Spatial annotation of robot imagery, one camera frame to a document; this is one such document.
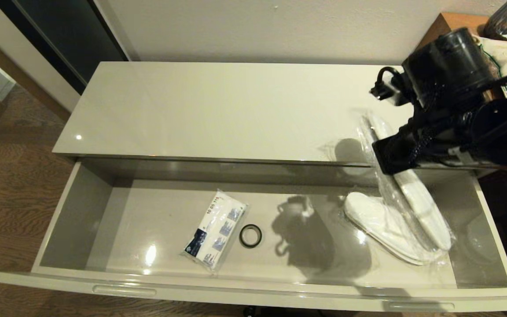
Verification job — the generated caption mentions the glossy white wide drawer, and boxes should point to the glossy white wide drawer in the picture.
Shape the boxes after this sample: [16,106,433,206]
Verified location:
[0,158,507,313]

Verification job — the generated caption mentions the white slippers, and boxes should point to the white slippers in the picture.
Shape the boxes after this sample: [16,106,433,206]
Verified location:
[357,110,456,254]
[343,191,439,266]

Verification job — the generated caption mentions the white tissue packet blue print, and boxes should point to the white tissue packet blue print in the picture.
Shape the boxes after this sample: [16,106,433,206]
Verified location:
[181,189,249,274]

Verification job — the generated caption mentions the dark sliding door panel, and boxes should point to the dark sliding door panel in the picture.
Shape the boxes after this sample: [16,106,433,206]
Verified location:
[0,0,130,95]

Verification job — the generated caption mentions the brown wooden side table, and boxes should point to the brown wooden side table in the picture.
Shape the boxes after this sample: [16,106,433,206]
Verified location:
[416,12,507,173]

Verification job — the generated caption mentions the black tape ring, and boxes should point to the black tape ring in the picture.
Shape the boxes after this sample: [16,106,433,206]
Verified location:
[239,224,262,248]

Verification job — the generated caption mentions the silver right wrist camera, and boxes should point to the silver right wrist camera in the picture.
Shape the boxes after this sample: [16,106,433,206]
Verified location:
[383,84,408,107]

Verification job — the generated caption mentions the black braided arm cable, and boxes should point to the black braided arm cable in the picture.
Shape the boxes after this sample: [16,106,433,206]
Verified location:
[405,103,439,159]

